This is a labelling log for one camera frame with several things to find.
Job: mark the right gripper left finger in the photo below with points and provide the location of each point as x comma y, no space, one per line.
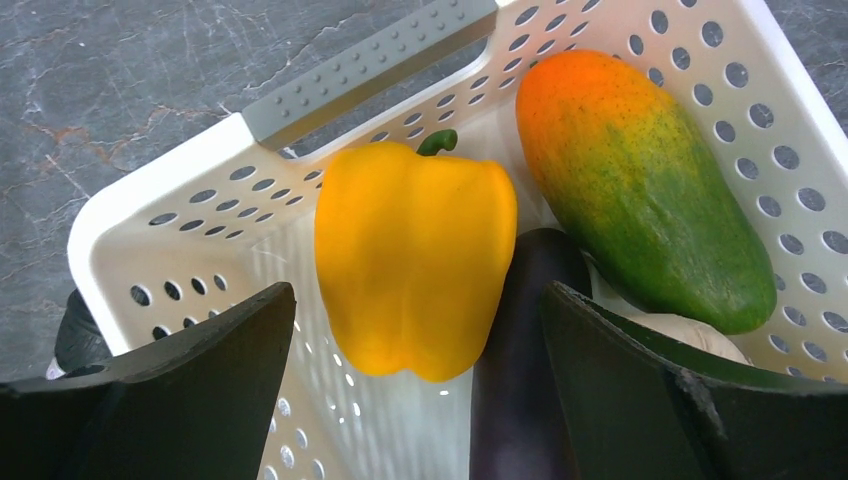
196,404

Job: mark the dark purple eggplant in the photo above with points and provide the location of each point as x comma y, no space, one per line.
517,426

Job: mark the white perforated plastic basket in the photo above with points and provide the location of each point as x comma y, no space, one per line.
428,102

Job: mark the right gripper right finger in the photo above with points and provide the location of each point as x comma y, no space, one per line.
641,405

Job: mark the orange green mango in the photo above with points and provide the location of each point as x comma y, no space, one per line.
629,176

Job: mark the beige garlic bulb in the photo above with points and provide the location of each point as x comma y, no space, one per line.
691,332

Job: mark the black microphone on table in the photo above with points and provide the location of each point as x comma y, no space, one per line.
79,341

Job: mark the yellow bell pepper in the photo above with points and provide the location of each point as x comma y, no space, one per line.
412,246

